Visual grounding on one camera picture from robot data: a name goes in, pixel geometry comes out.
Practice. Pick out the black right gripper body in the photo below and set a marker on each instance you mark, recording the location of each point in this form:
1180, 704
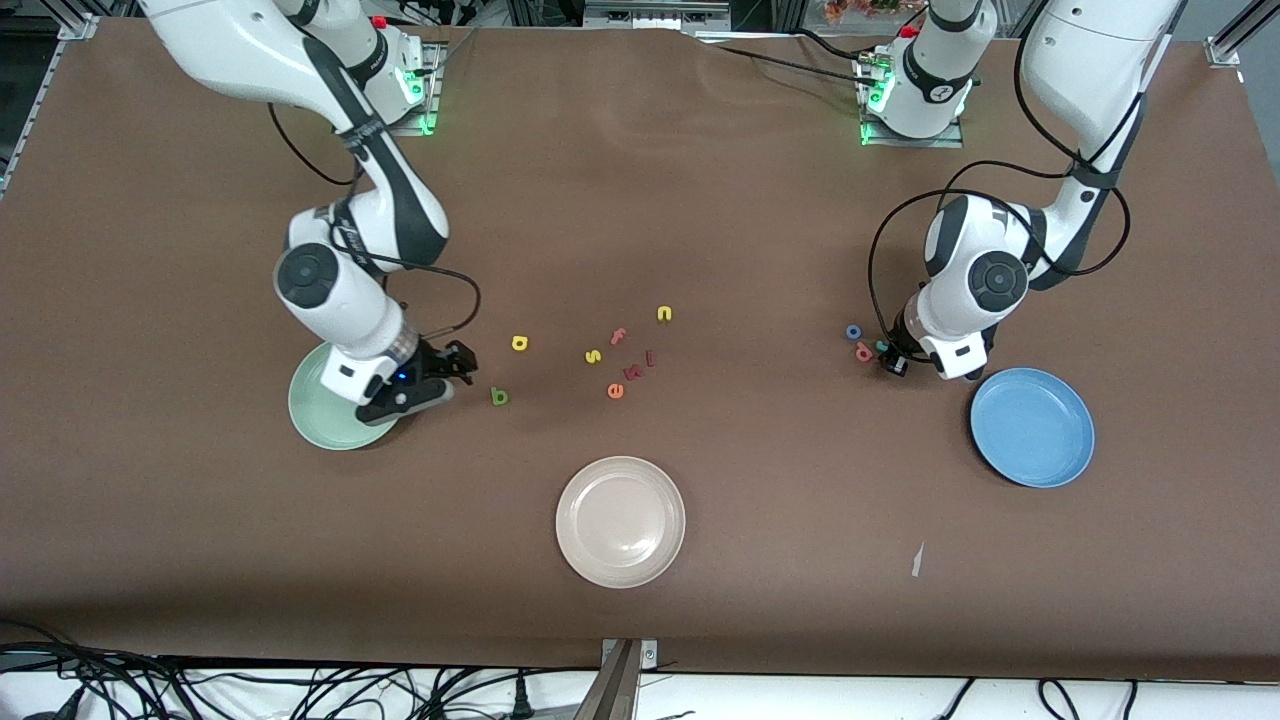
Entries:
437, 358

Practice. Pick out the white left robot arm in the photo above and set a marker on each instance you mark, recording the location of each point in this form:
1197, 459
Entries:
980, 280

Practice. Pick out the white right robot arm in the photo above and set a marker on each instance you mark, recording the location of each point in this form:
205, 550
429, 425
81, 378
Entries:
320, 280

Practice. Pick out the light green plate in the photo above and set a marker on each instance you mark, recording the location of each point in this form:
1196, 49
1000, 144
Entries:
320, 420

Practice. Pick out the blue plate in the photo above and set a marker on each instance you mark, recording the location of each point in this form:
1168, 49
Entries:
1032, 427

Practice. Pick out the white paper scrap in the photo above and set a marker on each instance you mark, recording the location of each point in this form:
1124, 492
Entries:
917, 560

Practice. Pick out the beige plate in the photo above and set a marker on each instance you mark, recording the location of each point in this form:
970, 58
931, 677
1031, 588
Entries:
620, 522

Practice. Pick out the orange flowers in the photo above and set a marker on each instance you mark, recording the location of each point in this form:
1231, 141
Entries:
860, 8

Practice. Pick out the black power plug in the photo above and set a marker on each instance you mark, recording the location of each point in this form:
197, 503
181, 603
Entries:
520, 705

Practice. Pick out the grey equipment box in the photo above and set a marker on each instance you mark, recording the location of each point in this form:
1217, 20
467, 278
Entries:
655, 15

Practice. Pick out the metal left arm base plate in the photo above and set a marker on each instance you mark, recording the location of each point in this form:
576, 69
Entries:
905, 142

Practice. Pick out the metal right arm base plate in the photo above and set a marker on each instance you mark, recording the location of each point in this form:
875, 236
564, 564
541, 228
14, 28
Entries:
434, 85

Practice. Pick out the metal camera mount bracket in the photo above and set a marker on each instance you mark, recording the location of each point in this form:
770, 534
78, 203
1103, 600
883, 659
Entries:
615, 690

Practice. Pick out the aluminium frame profile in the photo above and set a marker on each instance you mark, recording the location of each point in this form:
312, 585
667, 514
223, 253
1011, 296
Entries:
78, 27
1225, 48

